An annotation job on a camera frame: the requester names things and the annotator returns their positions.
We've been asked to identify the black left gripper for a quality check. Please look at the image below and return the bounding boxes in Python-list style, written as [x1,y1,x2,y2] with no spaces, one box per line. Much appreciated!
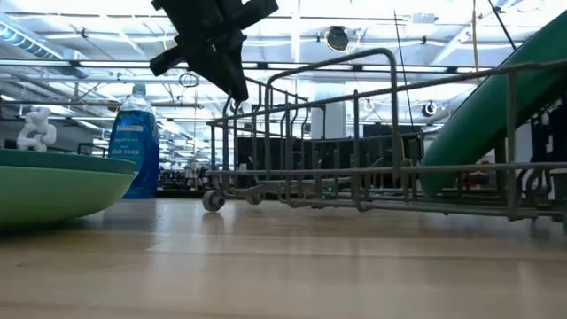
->
[149,0,280,103]

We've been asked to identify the grey wire dish rack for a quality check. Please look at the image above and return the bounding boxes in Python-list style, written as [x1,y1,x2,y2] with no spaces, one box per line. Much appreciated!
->
[201,47,567,223]

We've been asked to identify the light green plate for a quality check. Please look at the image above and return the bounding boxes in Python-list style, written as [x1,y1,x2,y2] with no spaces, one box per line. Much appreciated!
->
[0,164,136,228]

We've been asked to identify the dark green plate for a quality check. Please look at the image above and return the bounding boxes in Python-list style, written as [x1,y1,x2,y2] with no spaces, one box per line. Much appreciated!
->
[417,8,567,199]

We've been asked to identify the long ceiling light strip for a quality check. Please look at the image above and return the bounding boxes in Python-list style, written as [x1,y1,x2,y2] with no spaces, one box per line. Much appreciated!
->
[0,58,567,74]

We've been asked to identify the blue dish soap bottle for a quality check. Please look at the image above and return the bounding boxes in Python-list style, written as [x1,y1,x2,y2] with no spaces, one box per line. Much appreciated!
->
[107,82,161,200]

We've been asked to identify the black equipment cabinet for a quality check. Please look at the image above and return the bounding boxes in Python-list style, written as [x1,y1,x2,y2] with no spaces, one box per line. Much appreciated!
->
[234,123,424,190]

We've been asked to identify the black hanging cable loop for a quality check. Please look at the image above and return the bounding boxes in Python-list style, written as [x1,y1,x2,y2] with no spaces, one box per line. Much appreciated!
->
[177,71,201,89]

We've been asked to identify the black ceiling cord reel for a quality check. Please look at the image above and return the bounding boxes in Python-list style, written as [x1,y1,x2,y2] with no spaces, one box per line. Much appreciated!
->
[324,25,352,53]

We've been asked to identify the silver ventilation duct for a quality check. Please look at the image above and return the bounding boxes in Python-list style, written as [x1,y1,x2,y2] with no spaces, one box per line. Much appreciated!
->
[0,12,92,81]

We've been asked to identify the yellow hanging cord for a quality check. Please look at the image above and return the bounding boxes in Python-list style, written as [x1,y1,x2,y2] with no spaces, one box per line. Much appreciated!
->
[470,0,482,86]

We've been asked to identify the black hanging cord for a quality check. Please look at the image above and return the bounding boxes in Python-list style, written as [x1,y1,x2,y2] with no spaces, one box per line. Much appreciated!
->
[485,0,518,51]

